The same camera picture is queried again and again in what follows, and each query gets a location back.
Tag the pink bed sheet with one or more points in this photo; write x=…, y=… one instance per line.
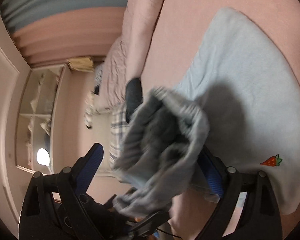
x=180, y=30

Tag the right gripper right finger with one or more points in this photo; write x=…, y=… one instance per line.
x=215, y=172

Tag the plush toy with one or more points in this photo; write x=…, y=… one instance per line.
x=89, y=110

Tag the white shelf cabinet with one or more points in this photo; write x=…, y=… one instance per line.
x=41, y=114

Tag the dark navy folded garment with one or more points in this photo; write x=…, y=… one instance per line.
x=134, y=97

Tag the beige pillow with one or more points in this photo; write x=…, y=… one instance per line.
x=101, y=134

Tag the plaid pillow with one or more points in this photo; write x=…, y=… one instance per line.
x=118, y=127

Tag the pink duvet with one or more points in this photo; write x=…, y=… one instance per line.
x=127, y=56

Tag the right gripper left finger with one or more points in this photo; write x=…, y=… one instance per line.
x=84, y=169

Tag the light blue strawberry pants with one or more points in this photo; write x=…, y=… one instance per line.
x=239, y=98

